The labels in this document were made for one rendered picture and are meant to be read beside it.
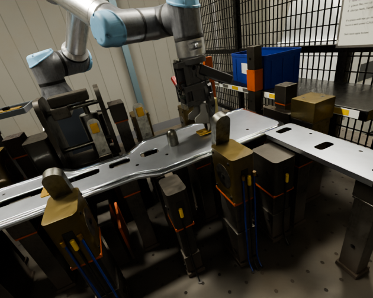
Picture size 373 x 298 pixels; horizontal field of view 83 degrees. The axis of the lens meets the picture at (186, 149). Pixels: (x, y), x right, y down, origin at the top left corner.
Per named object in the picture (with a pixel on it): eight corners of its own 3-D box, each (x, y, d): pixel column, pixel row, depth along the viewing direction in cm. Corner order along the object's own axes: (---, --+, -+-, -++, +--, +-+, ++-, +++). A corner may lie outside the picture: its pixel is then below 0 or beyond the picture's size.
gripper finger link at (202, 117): (195, 134, 65) (189, 105, 61) (212, 128, 66) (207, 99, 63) (199, 137, 62) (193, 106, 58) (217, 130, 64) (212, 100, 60)
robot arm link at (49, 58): (34, 84, 102) (19, 54, 96) (63, 77, 110) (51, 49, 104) (41, 84, 94) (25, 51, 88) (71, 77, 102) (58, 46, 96)
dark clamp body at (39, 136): (74, 236, 80) (19, 146, 62) (76, 216, 90) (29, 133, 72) (94, 227, 82) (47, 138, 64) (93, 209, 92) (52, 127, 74)
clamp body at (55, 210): (111, 343, 48) (33, 241, 32) (106, 294, 58) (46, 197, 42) (138, 327, 50) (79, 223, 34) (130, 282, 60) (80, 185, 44)
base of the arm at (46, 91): (47, 102, 111) (37, 83, 106) (77, 94, 115) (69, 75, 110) (41, 108, 98) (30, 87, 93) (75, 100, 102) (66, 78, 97)
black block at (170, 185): (193, 289, 56) (170, 205, 42) (179, 258, 64) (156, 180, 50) (211, 279, 57) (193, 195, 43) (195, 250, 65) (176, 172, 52)
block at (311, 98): (304, 204, 73) (315, 103, 57) (285, 191, 80) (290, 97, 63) (320, 195, 76) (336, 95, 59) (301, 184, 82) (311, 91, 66)
